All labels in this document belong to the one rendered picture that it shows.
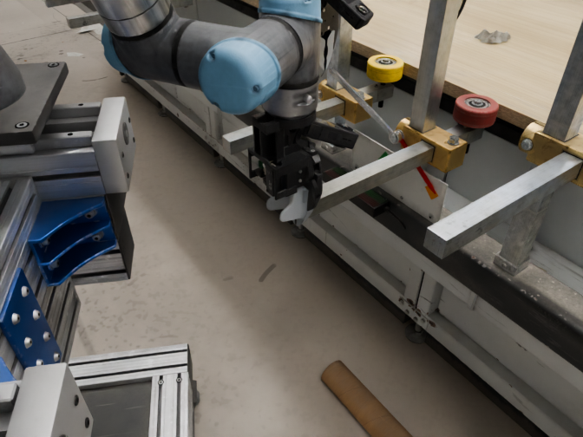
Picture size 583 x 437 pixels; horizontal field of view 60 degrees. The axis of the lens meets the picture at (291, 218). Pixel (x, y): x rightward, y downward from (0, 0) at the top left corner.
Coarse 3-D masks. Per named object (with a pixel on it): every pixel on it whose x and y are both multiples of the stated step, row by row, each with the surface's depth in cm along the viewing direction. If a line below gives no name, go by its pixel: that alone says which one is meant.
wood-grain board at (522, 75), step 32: (256, 0) 152; (384, 0) 150; (416, 0) 150; (480, 0) 150; (512, 0) 150; (544, 0) 150; (576, 0) 150; (352, 32) 129; (384, 32) 129; (416, 32) 129; (480, 32) 129; (512, 32) 129; (544, 32) 129; (576, 32) 129; (416, 64) 113; (448, 64) 113; (480, 64) 113; (512, 64) 113; (544, 64) 113; (512, 96) 100; (544, 96) 100
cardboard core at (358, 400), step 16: (336, 368) 147; (336, 384) 145; (352, 384) 143; (352, 400) 141; (368, 400) 140; (368, 416) 137; (384, 416) 136; (368, 432) 138; (384, 432) 133; (400, 432) 132
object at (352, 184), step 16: (464, 128) 98; (480, 128) 99; (416, 144) 94; (384, 160) 90; (400, 160) 90; (416, 160) 92; (352, 176) 86; (368, 176) 86; (384, 176) 88; (336, 192) 83; (352, 192) 85; (320, 208) 82
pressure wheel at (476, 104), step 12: (468, 96) 99; (480, 96) 99; (456, 108) 97; (468, 108) 95; (480, 108) 95; (492, 108) 95; (456, 120) 98; (468, 120) 96; (480, 120) 95; (492, 120) 96; (468, 144) 102
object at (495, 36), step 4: (484, 32) 124; (488, 32) 124; (492, 32) 124; (496, 32) 123; (500, 32) 123; (504, 32) 125; (476, 36) 125; (480, 36) 125; (484, 36) 124; (488, 36) 124; (492, 36) 122; (496, 36) 123; (500, 36) 123; (504, 36) 123; (508, 36) 125; (484, 40) 123; (488, 40) 122; (492, 40) 122; (496, 40) 123; (500, 40) 123; (504, 40) 123
